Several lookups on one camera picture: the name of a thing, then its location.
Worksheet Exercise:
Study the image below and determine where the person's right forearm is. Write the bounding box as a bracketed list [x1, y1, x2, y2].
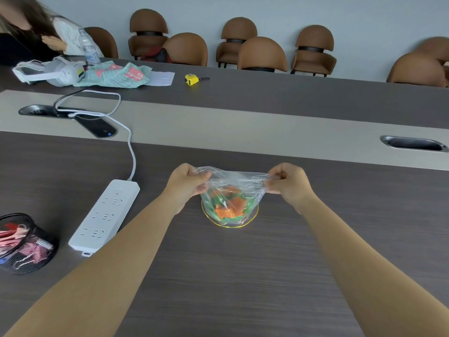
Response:
[298, 194, 449, 337]

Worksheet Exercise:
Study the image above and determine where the clear plastic bag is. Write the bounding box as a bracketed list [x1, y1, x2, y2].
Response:
[191, 166, 281, 227]

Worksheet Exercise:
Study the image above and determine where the person's left hand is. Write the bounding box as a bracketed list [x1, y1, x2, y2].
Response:
[164, 163, 212, 215]

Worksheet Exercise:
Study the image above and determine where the white charging cable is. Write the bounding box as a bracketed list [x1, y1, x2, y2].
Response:
[56, 89, 122, 118]

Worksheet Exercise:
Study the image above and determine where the person's left forearm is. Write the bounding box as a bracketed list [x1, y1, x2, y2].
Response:
[3, 194, 178, 337]

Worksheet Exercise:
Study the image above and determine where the teal printed shopping bag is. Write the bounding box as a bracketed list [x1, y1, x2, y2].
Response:
[73, 60, 153, 89]

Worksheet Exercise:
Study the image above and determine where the white power strip cable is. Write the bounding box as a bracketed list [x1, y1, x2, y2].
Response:
[56, 108, 137, 182]

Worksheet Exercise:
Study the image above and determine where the black smartphone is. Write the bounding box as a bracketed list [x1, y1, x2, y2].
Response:
[74, 114, 117, 139]

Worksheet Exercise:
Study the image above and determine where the black mesh pen holder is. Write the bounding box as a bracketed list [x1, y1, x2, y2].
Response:
[0, 213, 59, 275]

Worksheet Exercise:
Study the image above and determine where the white headset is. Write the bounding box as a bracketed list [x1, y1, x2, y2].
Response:
[12, 56, 87, 88]

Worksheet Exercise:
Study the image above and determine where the white paper sheet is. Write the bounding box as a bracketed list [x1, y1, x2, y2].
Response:
[144, 71, 175, 87]

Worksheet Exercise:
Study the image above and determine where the person's right hand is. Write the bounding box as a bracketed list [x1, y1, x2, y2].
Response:
[263, 162, 315, 215]

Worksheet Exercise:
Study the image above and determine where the pile of pink clips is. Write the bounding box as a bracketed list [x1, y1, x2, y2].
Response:
[0, 222, 55, 269]

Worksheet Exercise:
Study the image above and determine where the clear water bottle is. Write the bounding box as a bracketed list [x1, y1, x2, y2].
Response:
[78, 28, 101, 66]

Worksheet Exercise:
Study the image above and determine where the yellow tape measure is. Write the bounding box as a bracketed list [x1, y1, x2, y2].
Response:
[185, 73, 210, 87]

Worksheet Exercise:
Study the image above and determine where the clear glass dish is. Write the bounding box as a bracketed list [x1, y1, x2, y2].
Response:
[201, 198, 260, 229]

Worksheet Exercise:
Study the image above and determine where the pile of orange green candies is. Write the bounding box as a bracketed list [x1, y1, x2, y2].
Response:
[209, 185, 253, 221]

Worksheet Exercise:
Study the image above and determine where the white power strip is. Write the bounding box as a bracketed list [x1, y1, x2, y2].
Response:
[68, 179, 141, 258]

